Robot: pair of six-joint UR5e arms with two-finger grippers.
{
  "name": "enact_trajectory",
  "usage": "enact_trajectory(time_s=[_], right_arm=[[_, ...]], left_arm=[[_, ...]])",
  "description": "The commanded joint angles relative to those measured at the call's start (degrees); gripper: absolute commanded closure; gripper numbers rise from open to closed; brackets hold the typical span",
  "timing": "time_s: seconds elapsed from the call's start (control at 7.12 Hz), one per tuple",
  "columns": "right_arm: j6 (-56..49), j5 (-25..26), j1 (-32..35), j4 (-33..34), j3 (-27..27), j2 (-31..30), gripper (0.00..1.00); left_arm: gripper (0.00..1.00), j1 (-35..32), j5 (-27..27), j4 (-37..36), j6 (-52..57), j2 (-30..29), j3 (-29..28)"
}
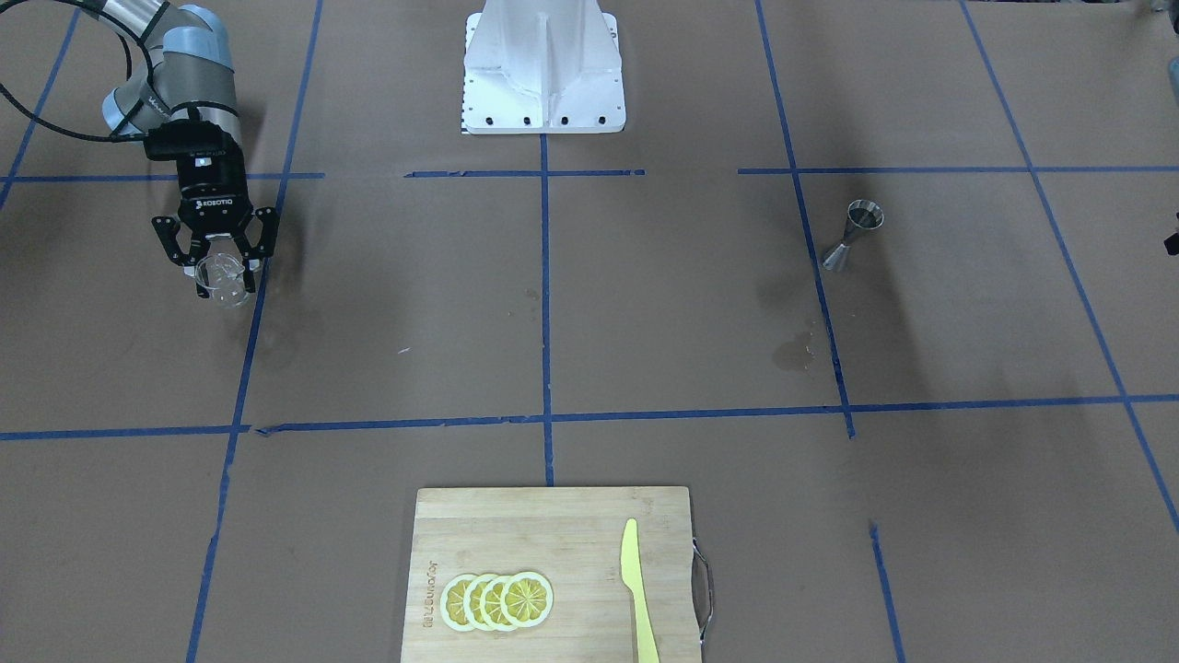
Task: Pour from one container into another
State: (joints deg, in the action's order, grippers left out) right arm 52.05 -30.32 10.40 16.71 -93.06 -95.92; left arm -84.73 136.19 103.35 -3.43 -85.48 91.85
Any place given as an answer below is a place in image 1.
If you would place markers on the bamboo cutting board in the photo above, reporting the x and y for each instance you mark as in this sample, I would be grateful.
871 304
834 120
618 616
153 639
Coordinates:
571 535

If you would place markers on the lemon slice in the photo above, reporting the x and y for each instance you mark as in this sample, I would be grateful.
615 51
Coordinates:
473 601
453 604
491 613
527 599

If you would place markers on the steel double jigger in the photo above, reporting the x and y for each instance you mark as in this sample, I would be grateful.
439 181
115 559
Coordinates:
862 217

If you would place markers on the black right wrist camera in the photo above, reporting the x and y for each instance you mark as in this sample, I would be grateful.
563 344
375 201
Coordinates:
186 138

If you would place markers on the clear glass cup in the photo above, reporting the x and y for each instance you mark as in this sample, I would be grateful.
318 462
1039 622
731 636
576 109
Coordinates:
221 278

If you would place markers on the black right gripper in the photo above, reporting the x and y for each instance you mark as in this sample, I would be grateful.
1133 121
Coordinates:
212 208

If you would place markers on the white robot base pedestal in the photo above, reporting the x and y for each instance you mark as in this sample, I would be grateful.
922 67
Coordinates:
542 67

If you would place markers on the yellow plastic knife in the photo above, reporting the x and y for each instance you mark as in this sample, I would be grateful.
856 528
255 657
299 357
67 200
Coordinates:
632 576

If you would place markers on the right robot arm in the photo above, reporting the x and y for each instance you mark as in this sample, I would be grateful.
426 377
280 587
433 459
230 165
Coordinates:
181 104

